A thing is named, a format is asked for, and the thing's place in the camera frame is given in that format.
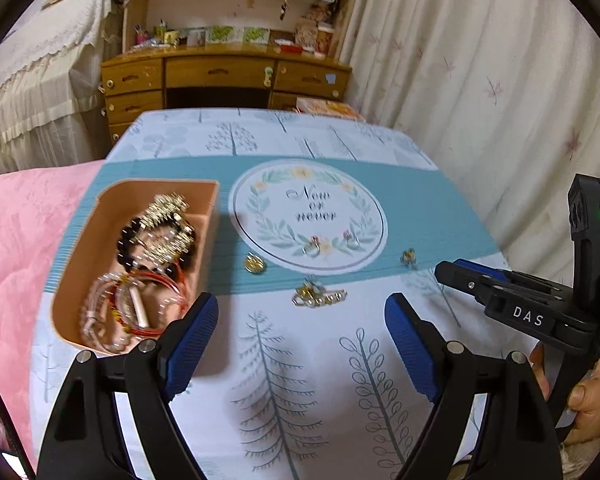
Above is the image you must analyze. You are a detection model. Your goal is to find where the wooden desk with drawers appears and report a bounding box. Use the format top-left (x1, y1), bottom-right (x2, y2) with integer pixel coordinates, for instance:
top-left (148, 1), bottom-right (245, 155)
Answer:
top-left (99, 44), bottom-right (352, 142)

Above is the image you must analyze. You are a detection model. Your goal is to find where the black bead bracelet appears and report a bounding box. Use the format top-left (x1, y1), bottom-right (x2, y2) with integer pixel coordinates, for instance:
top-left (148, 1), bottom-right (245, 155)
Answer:
top-left (116, 213), bottom-right (197, 281)

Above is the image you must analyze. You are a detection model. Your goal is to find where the red string bracelet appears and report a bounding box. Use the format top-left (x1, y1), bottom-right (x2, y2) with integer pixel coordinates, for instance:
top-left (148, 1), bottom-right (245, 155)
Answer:
top-left (107, 261), bottom-right (186, 336)

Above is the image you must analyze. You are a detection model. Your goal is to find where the red paper cup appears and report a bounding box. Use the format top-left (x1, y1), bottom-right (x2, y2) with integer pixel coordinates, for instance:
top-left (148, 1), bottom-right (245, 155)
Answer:
top-left (315, 23), bottom-right (335, 58)

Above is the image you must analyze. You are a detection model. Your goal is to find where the silver ring red stone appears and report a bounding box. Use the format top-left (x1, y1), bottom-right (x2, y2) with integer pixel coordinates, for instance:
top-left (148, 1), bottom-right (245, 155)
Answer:
top-left (302, 236), bottom-right (321, 258)

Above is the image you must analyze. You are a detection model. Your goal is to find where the tree-print tablecloth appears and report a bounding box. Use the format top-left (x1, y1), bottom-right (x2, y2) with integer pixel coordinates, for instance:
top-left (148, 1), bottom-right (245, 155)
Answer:
top-left (29, 106), bottom-right (541, 480)

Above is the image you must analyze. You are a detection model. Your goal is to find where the silver ring pink stone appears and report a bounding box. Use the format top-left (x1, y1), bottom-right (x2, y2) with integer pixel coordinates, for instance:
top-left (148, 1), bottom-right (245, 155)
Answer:
top-left (342, 231), bottom-right (361, 250)

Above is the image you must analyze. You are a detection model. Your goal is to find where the pink bed blanket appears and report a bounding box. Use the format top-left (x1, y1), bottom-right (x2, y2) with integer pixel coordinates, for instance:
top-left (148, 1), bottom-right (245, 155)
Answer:
top-left (0, 160), bottom-right (102, 463)

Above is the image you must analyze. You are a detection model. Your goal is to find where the blue flower drop earring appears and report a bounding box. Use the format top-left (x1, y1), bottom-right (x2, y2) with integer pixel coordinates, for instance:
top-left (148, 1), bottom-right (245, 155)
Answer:
top-left (400, 248), bottom-right (418, 270)

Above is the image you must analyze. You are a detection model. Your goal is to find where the wooden bookshelf hutch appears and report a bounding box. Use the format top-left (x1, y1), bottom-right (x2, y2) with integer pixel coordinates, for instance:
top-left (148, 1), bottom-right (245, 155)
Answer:
top-left (122, 0), bottom-right (355, 58)

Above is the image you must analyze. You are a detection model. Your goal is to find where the white pearl bracelet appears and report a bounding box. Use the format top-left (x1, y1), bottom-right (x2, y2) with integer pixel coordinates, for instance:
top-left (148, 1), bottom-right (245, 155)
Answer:
top-left (78, 271), bottom-right (192, 354)

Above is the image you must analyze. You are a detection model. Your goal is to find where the long pearl necklace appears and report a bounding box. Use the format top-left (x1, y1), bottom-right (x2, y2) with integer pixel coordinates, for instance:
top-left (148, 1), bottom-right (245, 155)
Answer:
top-left (82, 278), bottom-right (194, 351)

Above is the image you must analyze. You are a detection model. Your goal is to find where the white floral curtain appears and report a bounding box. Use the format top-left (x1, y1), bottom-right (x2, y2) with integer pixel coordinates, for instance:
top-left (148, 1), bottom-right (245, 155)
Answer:
top-left (340, 0), bottom-right (600, 283)

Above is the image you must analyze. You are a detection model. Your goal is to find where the lace-covered piano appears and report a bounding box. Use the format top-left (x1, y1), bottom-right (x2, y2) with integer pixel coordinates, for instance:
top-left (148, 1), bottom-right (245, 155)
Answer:
top-left (0, 0), bottom-right (128, 174)

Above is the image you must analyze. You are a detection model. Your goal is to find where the pink plastic tray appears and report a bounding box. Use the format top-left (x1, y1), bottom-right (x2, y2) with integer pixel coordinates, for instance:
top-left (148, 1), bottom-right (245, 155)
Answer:
top-left (50, 179), bottom-right (220, 349)

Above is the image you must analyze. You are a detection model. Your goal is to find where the person's right hand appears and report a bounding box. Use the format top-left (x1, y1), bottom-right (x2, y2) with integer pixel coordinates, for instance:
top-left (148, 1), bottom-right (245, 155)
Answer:
top-left (526, 343), bottom-right (600, 453)

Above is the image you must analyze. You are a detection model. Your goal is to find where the gold round pendant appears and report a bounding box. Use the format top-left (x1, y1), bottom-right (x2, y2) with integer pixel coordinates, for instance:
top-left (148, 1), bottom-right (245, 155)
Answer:
top-left (242, 252), bottom-right (266, 275)

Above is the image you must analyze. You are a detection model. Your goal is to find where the gold leaf hair comb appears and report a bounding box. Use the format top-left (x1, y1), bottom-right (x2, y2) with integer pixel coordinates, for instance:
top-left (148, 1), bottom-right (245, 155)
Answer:
top-left (135, 193), bottom-right (196, 266)

